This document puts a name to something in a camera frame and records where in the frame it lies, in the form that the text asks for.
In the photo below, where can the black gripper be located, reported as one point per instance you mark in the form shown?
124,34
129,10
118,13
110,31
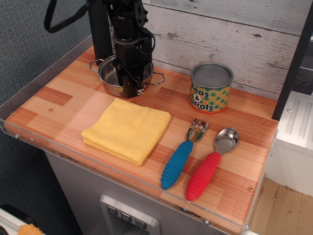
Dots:
129,65

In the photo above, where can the stainless steel pot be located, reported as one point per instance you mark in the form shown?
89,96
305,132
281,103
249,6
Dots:
107,73

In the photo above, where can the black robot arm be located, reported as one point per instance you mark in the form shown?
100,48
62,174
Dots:
128,18

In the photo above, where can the yellow folded cloth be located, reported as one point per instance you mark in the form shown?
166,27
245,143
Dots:
127,131

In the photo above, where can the peas and carrots can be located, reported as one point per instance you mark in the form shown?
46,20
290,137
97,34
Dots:
210,87

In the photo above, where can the clear acrylic table guard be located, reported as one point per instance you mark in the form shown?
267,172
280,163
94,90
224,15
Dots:
52,110

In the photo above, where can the silver dispenser panel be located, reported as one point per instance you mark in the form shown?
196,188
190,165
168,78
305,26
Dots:
122,219

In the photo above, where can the orange and black object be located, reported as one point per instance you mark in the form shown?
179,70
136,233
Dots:
15,222

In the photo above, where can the white cabinet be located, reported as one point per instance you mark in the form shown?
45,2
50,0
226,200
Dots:
290,162

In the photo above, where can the black left vertical post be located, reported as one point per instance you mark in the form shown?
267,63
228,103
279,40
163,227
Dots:
100,29

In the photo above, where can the black vertical post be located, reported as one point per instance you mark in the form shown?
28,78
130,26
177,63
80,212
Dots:
295,65
100,29

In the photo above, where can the blue handled fork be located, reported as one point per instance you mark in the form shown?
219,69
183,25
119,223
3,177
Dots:
176,163

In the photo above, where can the red handled spoon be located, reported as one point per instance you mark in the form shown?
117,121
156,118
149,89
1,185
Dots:
226,141

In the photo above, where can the black right vertical post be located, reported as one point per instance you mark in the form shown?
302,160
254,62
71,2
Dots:
295,65

